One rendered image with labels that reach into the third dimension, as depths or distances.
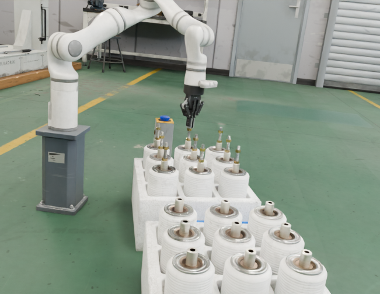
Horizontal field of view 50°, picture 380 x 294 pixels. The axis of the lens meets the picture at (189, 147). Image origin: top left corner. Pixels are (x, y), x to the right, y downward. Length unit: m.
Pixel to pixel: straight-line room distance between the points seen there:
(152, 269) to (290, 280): 0.29
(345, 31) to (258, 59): 1.26
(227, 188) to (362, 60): 5.30
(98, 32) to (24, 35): 3.31
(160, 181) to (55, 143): 0.42
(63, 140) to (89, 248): 0.38
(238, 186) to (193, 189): 0.15
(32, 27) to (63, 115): 3.43
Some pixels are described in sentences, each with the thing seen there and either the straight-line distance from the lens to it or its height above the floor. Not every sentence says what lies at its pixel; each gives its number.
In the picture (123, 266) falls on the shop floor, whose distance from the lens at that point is 1.27.
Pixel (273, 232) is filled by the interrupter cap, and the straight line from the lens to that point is 1.00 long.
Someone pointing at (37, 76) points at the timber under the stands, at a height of 0.04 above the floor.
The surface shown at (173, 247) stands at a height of 0.24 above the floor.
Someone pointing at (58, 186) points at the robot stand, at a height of 0.10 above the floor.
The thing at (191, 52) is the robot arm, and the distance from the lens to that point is 1.45.
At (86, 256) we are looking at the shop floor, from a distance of 1.32.
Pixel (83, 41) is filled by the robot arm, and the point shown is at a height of 0.61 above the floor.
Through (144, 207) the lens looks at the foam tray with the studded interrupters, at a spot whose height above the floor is 0.15.
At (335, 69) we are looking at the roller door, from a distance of 6.41.
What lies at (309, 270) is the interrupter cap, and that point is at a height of 0.25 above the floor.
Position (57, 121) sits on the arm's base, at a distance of 1.49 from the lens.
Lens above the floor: 0.70
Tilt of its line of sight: 17 degrees down
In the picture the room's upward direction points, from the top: 6 degrees clockwise
